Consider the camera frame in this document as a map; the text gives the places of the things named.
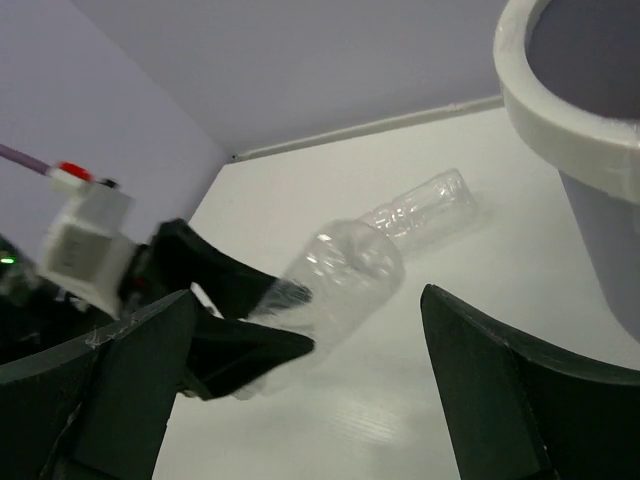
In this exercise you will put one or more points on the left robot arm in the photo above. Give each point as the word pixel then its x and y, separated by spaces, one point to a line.
pixel 37 314

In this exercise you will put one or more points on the grey round bin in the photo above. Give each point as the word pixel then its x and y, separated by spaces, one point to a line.
pixel 569 77

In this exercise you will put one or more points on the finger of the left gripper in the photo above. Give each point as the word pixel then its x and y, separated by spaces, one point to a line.
pixel 227 355
pixel 182 258

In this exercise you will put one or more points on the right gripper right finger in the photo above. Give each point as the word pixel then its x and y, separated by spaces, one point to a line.
pixel 518 407

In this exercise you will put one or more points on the clear bottle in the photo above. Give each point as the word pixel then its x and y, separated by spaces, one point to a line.
pixel 426 214
pixel 343 275

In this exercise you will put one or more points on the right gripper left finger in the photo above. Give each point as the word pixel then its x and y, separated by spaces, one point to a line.
pixel 97 406

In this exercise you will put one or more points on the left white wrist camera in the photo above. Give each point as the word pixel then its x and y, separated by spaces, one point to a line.
pixel 84 250

